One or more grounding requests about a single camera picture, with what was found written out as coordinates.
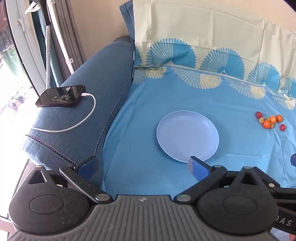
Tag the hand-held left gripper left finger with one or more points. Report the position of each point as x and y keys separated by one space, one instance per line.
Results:
x=89 y=165

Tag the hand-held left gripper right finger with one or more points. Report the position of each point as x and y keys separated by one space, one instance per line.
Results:
x=198 y=168

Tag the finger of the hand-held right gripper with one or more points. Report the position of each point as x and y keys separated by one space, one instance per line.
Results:
x=293 y=160
x=282 y=188

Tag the light blue plate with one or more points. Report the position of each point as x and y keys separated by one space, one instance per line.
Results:
x=187 y=136

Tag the red cherry tomato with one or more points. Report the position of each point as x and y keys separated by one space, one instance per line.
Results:
x=258 y=114
x=282 y=127

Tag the orange cherry tomato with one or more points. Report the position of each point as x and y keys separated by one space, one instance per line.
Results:
x=273 y=119
x=279 y=118
x=267 y=124

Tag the blue fan-patterned bed sheet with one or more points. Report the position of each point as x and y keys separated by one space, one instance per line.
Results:
x=143 y=139

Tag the black smartphone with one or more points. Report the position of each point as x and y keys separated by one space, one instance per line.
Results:
x=61 y=95

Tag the blue fabric sofa armrest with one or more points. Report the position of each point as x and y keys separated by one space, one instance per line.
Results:
x=104 y=76

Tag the white pole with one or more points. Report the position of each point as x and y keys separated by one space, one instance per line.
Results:
x=62 y=41

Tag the grey curtain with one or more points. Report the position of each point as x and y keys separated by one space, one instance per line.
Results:
x=69 y=34

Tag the blue cushion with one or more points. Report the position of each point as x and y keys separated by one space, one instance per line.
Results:
x=126 y=23

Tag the white window frame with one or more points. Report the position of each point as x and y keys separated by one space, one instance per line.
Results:
x=20 y=34

